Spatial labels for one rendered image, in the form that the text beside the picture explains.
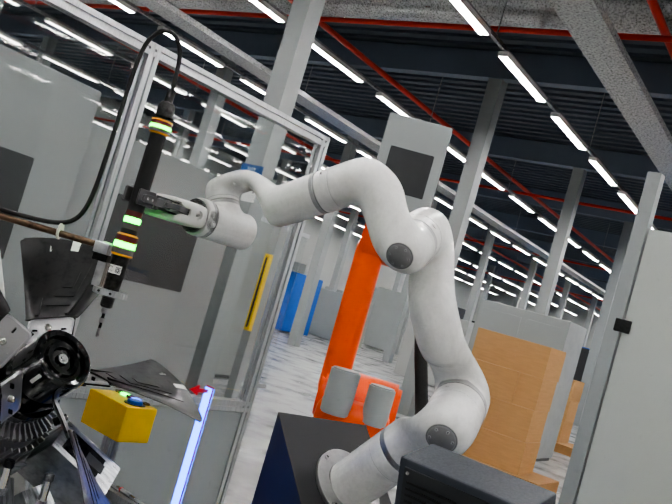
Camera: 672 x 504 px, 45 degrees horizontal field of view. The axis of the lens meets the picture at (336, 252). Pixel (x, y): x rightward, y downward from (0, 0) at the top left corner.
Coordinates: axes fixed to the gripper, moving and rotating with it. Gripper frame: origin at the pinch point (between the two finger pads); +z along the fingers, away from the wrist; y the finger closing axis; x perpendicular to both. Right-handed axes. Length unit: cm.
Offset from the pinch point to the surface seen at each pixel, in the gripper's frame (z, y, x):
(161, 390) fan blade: -16.0, -5.0, -37.4
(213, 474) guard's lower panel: -121, 70, -84
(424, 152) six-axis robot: -340, 169, 100
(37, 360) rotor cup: 15.4, -5.9, -34.0
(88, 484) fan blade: 6, -18, -52
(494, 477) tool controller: -35, -73, -31
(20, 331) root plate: 15.3, 2.0, -30.7
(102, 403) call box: -31, 31, -50
